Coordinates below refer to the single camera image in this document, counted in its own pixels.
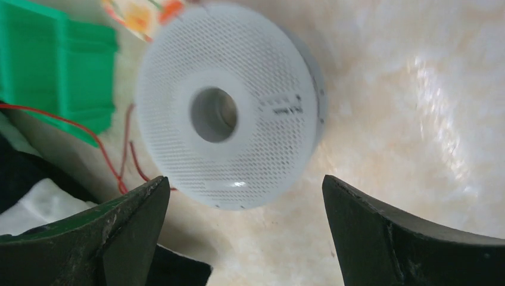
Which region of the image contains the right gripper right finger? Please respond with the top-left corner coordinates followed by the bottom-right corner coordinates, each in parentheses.
top-left (322, 175), bottom-right (504, 285)

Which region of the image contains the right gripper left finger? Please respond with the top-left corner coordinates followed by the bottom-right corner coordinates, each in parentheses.
top-left (1, 176), bottom-right (170, 285)

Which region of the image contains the red wire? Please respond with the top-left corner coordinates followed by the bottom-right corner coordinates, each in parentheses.
top-left (0, 102), bottom-right (177, 195)

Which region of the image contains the grey filament spool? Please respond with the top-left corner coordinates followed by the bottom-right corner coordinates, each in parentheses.
top-left (135, 2), bottom-right (328, 210)

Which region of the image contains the black white checkered pillow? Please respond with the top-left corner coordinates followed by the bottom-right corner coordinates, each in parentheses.
top-left (1, 114), bottom-right (213, 285)

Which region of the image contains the green plastic compartment bin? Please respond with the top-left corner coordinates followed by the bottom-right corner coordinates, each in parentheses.
top-left (1, 1), bottom-right (118, 146)

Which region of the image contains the orange floral cloth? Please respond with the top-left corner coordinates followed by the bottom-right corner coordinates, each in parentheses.
top-left (101, 0), bottom-right (191, 42)

